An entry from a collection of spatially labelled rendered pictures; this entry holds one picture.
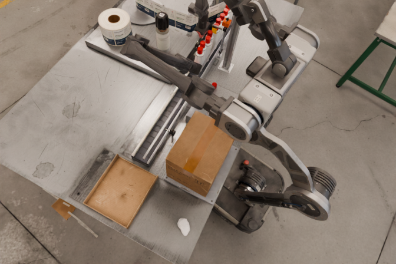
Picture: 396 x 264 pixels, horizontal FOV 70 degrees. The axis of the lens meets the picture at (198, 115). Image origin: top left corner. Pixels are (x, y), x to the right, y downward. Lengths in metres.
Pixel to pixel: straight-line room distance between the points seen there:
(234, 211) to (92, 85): 1.32
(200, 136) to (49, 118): 0.95
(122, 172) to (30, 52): 2.13
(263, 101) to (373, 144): 2.24
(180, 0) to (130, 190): 1.46
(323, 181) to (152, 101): 1.08
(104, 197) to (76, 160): 0.27
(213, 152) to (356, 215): 1.74
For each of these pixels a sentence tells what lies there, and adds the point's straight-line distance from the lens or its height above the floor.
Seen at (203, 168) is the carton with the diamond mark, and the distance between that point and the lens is 1.31.
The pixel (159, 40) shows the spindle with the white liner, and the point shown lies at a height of 1.00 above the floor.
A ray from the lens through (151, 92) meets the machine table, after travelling 1.83.
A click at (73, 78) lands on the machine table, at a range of 1.99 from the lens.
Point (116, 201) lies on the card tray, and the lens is 1.58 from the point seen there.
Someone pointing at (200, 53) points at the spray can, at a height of 1.06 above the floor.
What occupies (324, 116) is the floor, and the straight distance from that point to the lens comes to 3.06.
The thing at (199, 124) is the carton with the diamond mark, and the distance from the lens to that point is 1.39.
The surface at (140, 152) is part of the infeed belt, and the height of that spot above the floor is 0.88.
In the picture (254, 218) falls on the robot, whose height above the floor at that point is 0.28.
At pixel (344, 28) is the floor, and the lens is 4.01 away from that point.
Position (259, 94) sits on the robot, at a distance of 1.03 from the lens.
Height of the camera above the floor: 2.35
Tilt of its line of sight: 61 degrees down
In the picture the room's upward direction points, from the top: 9 degrees clockwise
